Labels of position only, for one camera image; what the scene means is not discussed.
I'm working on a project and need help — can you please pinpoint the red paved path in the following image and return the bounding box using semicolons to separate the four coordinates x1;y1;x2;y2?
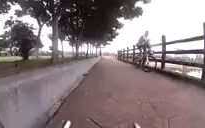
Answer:
44;55;205;128

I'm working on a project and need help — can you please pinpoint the bicycle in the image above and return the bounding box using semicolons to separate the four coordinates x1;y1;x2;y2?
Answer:
133;49;159;72

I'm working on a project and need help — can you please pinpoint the person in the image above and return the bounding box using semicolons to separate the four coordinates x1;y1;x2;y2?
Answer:
136;30;154;55

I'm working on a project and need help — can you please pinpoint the row of trees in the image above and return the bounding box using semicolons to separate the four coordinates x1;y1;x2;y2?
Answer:
0;0;152;64

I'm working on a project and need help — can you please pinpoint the robot's own part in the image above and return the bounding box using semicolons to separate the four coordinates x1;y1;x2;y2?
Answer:
133;121;142;128
62;120;72;128

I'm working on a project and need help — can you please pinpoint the grass strip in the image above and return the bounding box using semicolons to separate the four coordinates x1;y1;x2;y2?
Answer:
0;54;91;80

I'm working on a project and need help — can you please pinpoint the dark bushy tree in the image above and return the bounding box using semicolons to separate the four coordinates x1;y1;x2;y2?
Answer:
4;19;44;61

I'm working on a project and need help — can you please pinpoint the wooden post and rail fence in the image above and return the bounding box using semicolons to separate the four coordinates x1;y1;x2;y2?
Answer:
116;21;205;83

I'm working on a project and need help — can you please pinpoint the grey concrete barrier wall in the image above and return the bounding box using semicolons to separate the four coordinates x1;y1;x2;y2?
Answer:
0;56;101;128

